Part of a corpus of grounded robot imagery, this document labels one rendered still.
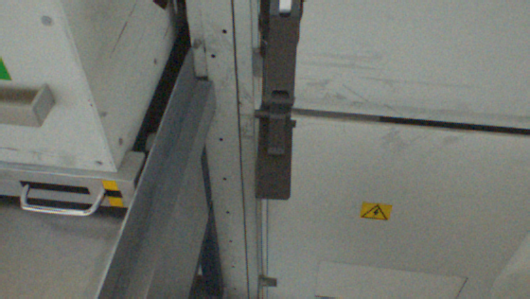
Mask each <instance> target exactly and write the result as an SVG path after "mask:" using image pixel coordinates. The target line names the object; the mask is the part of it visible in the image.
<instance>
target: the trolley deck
mask: <svg viewBox="0 0 530 299"><path fill-rule="evenodd" d="M173 81H174V79H165V81H164V84H163V87H162V88H161V93H160V96H159V97H158V100H157V102H156V105H155V108H154V109H153V112H152V114H151V117H150V121H149V123H148V126H147V128H146V134H147V136H148V134H149V133H150V132H154V131H155V129H156V126H157V124H158V121H159V118H160V116H161V111H162V110H163V107H164V104H165V102H166V99H167V97H168V92H169V90H170V87H171V85H172V83H173ZM215 107H216V106H215V96H214V87H213V80H211V82H205V81H198V82H197V85H196V88H195V90H194V93H193V96H192V99H191V101H190V104H189V107H188V110H187V112H186V115H185V123H184V126H183V128H182V131H181V133H180V136H179V139H178V142H177V145H176V148H175V151H174V153H173V155H172V158H171V161H170V164H169V167H168V172H167V175H166V177H165V180H164V182H163V185H162V188H161V194H160V197H159V199H158V202H157V204H156V207H155V210H154V213H153V216H152V219H151V222H150V226H149V229H148V232H147V234H146V237H145V240H144V243H143V246H142V248H141V251H140V254H139V257H138V259H137V262H136V265H135V268H134V271H133V274H132V278H131V281H130V284H129V286H128V289H127V292H126V295H125V298H124V299H160V297H161V294H162V290H163V287H164V284H165V281H166V277H167V274H168V269H169V265H170V262H171V259H172V256H173V252H174V249H175V245H176V243H177V239H178V236H179V233H180V230H181V226H182V223H183V220H184V214H185V211H186V205H187V202H188V198H189V196H190V192H191V189H192V186H193V183H194V179H195V176H196V173H197V170H198V166H199V163H200V160H201V157H202V153H203V148H204V145H205V141H206V138H207V135H208V129H209V126H210V122H211V119H212V115H213V113H214V110H215ZM20 198H21V197H18V196H9V195H1V194H0V299H91V296H92V294H93V291H94V288H95V286H96V282H97V278H98V275H99V273H100V270H101V268H102V265H103V262H104V260H105V257H106V255H107V253H108V251H109V248H110V246H111V243H112V241H113V238H114V235H115V231H116V228H117V226H118V224H119V223H120V220H121V217H122V215H123V212H124V209H125V207H121V206H112V205H111V206H107V205H101V206H100V207H99V208H98V210H97V211H96V212H95V213H93V214H92V215H90V216H85V217H81V216H69V215H60V214H50V213H43V212H36V211H30V210H25V209H22V208H21V206H20ZM26 204H29V205H36V206H42V207H45V206H50V207H59V208H68V209H78V210H87V209H89V208H90V207H91V206H92V205H93V204H92V203H77V202H62V201H52V200H44V199H36V198H27V200H26Z"/></svg>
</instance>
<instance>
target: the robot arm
mask: <svg viewBox="0 0 530 299"><path fill-rule="evenodd" d="M259 1H260V3H259V13H258V18H257V20H258V31H259V32H260V44H259V55H260V57H262V58H263V69H262V94H261V110H255V115H254V118H259V121H258V135H257V154H256V192H255V197H256V198H257V199H274V200H288V199H289V198H290V196H291V189H292V136H293V128H295V125H296V120H294V119H291V118H292V115H293V109H292V107H293V105H294V103H295V101H296V97H295V96H294V90H295V75H296V59H297V44H298V42H299V25H300V21H301V18H302V15H303V2H305V1H307V0H259ZM487 299H530V228H529V229H528V231H527V232H526V234H525V235H524V237H523V238H522V240H521V242H520V244H519V246H518V247H517V249H516V250H515V252H514V253H513V254H512V256H510V258H509V259H508V261H507V262H506V264H505V265H504V267H503V268H502V270H501V271H500V272H499V273H498V275H497V276H496V277H495V279H494V280H493V282H492V284H491V286H490V288H489V290H488V293H487Z"/></svg>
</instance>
